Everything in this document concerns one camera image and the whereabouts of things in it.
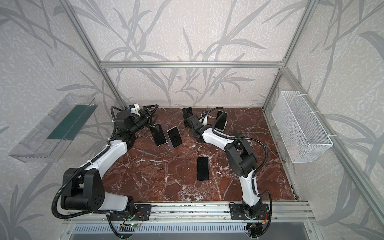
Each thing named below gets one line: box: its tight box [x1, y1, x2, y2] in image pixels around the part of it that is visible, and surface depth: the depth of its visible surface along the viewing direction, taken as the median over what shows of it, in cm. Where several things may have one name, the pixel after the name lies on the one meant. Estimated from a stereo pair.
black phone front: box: [197, 157, 209, 181], surface depth 89 cm
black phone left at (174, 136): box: [166, 126, 183, 148], surface depth 95 cm
